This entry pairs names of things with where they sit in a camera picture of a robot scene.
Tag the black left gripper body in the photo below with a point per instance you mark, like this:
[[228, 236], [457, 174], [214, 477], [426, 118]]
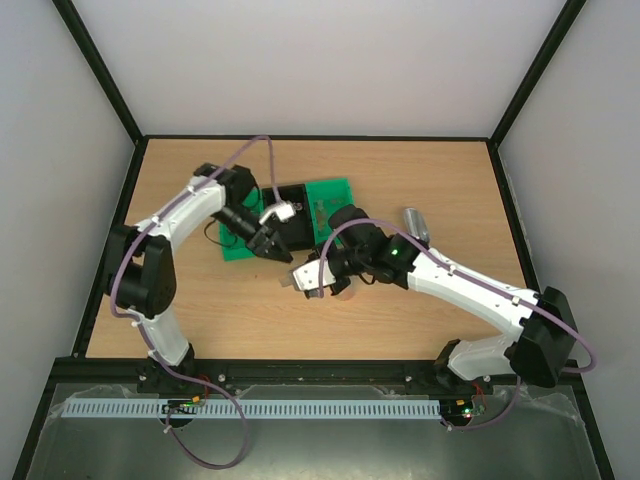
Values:
[[228, 216]]

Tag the clear glass jar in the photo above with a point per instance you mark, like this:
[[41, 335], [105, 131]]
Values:
[[347, 293]]

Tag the metal scoop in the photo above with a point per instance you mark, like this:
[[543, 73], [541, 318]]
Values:
[[416, 225]]

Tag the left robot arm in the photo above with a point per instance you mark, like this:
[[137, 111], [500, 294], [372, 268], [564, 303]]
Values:
[[139, 273]]

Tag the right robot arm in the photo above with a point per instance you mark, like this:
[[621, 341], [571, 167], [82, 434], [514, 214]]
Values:
[[536, 332]]

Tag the green bin with wrapped candies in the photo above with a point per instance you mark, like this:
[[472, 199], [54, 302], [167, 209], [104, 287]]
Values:
[[233, 247]]

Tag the green bin with gummy candies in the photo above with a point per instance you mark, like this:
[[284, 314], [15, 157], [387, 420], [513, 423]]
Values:
[[325, 197]]

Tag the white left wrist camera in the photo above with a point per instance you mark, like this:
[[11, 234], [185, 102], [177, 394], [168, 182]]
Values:
[[282, 211]]

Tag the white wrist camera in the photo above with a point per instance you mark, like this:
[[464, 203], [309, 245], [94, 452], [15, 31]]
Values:
[[282, 211], [311, 279]]

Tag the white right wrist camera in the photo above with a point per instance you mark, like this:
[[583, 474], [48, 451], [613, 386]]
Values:
[[311, 279]]

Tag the black aluminium frame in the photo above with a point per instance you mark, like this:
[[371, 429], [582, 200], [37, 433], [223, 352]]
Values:
[[77, 368]]

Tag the slotted grey cable duct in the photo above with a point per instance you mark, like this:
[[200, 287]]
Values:
[[254, 409]]

